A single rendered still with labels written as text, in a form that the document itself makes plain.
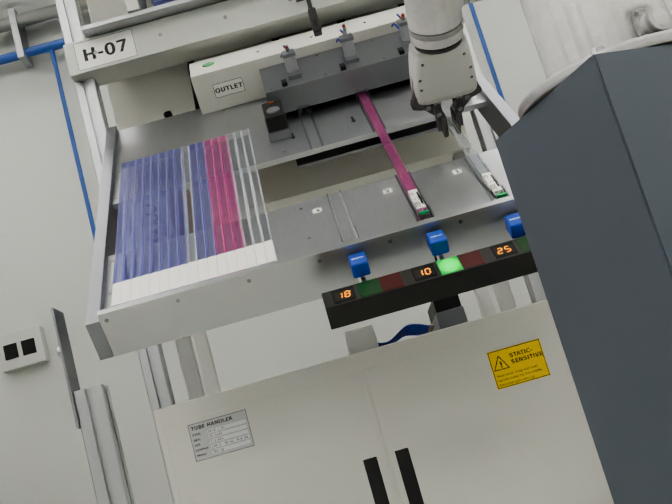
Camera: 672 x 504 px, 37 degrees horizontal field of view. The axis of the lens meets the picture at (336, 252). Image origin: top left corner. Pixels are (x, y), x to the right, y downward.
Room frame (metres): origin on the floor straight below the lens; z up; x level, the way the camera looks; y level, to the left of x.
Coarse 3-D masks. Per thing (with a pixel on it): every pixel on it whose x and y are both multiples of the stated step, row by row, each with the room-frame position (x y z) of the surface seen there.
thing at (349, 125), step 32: (352, 96) 1.76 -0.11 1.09; (384, 96) 1.73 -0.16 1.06; (480, 96) 1.65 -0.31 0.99; (128, 128) 1.86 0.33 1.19; (160, 128) 1.83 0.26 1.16; (192, 128) 1.79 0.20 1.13; (224, 128) 1.76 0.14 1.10; (256, 128) 1.74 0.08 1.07; (320, 128) 1.68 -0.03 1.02; (352, 128) 1.65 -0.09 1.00; (416, 128) 1.70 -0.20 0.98; (128, 160) 1.74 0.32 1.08; (256, 160) 1.63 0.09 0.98; (288, 160) 1.63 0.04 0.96; (320, 160) 1.68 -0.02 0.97
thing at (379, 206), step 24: (432, 168) 1.49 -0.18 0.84; (456, 168) 1.48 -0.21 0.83; (360, 192) 1.48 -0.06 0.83; (384, 192) 1.46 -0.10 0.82; (432, 192) 1.44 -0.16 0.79; (456, 192) 1.42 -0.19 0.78; (480, 192) 1.41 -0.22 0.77; (288, 216) 1.47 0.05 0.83; (312, 216) 1.45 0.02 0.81; (336, 216) 1.44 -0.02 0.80; (360, 216) 1.42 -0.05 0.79; (384, 216) 1.41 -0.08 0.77; (408, 216) 1.40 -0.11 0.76; (432, 216) 1.38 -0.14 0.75; (288, 240) 1.41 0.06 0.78; (312, 240) 1.40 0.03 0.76; (336, 240) 1.39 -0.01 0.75
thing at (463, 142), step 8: (448, 112) 1.60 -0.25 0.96; (448, 120) 1.58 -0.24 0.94; (448, 128) 1.57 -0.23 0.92; (456, 128) 1.55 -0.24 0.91; (456, 136) 1.53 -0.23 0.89; (464, 136) 1.52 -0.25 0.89; (464, 144) 1.50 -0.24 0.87; (464, 152) 1.50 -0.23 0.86; (472, 152) 1.48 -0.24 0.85; (472, 160) 1.46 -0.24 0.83; (480, 160) 1.46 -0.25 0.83; (480, 168) 1.44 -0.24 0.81; (480, 176) 1.44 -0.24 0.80; (496, 192) 1.38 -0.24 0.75
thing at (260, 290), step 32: (416, 224) 1.33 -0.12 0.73; (448, 224) 1.34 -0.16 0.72; (480, 224) 1.35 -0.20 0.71; (320, 256) 1.33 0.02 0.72; (384, 256) 1.35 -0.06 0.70; (416, 256) 1.36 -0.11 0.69; (448, 256) 1.37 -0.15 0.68; (192, 288) 1.32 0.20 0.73; (224, 288) 1.33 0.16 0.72; (256, 288) 1.34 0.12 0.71; (288, 288) 1.35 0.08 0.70; (320, 288) 1.36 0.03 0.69; (128, 320) 1.34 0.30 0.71; (160, 320) 1.35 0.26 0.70; (192, 320) 1.36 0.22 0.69; (224, 320) 1.37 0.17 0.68; (128, 352) 1.37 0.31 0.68
